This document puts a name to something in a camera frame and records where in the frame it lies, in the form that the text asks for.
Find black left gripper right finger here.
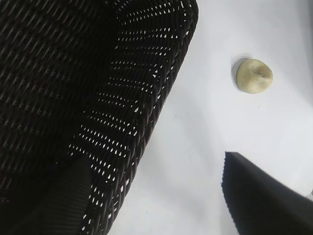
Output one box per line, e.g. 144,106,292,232
222,151,313,235

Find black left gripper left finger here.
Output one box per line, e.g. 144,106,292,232
0,156,92,235

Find dark brown woven basket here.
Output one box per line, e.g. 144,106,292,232
0,0,199,235

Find pale yellow egg yolk pastry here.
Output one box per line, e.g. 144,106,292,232
231,58,274,94

